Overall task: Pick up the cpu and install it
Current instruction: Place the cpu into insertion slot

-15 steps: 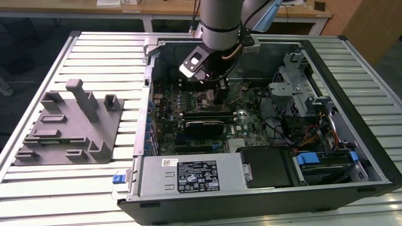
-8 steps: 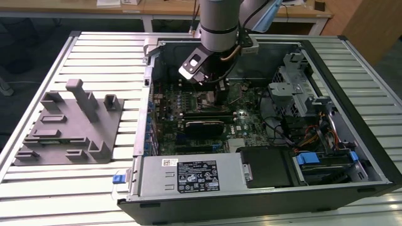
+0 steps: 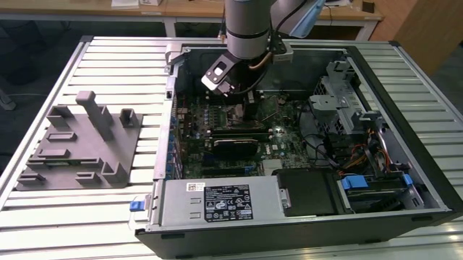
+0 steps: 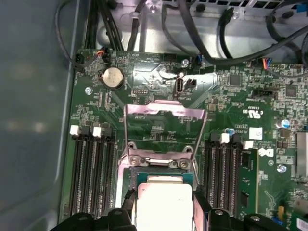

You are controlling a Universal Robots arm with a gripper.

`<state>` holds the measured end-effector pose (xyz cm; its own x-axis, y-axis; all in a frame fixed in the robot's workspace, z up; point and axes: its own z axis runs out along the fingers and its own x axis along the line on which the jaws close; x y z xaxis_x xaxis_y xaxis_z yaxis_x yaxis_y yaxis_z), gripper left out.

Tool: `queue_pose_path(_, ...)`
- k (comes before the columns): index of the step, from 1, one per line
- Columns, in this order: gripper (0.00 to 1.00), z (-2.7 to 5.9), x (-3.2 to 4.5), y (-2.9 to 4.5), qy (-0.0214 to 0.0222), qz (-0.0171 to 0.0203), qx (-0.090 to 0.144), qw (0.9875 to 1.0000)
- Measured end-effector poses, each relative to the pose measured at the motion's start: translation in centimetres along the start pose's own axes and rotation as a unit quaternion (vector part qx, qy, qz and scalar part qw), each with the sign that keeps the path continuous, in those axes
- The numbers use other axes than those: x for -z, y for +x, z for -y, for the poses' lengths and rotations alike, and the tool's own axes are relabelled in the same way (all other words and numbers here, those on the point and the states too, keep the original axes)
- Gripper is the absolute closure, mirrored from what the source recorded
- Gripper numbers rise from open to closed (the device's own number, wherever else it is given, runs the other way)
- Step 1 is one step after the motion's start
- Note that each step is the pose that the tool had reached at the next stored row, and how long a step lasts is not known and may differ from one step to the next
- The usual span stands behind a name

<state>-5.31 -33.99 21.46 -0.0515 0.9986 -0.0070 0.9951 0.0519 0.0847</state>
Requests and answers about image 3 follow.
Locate grey plastic parts rack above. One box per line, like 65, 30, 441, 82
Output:
14, 90, 144, 192

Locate small black graphics card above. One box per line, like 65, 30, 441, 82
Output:
210, 138, 260, 158

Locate black cable brass plug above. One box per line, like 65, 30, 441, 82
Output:
248, 0, 308, 70

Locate yellow orange wire bundle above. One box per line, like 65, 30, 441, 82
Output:
341, 154, 367, 171

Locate hard disk in blue carrier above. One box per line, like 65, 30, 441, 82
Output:
337, 173, 415, 215

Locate grey case hinge bracket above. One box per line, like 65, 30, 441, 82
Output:
164, 43, 185, 74

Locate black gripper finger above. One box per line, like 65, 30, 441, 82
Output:
244, 91, 260, 121

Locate wooden cabinet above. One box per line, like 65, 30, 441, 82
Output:
371, 0, 463, 78

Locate grey camera bracket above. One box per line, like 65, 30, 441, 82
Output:
270, 44, 295, 63

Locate black plastic shroud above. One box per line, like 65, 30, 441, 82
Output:
270, 167, 355, 218

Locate orange data cable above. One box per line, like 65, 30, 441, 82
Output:
381, 150, 393, 174

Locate CPU socket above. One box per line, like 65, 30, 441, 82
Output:
224, 105, 262, 129

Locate black open PC case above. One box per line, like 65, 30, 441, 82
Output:
133, 40, 463, 259

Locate silver chipset heatsink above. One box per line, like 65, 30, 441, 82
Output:
261, 159, 285, 172

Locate green motherboard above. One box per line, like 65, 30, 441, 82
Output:
169, 90, 328, 181

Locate blue release latch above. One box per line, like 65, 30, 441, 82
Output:
129, 199, 146, 213

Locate RAM slot black latches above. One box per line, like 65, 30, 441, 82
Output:
212, 136, 272, 142
210, 128, 270, 133
206, 99, 264, 105
212, 131, 270, 137

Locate silver power supply unit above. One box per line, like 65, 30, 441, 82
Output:
146, 178, 292, 228

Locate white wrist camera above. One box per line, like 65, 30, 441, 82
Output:
200, 53, 240, 96

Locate wooden desk white legs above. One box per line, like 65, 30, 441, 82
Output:
0, 0, 384, 41

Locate grey metal drive cage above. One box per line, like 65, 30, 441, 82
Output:
307, 61, 387, 136

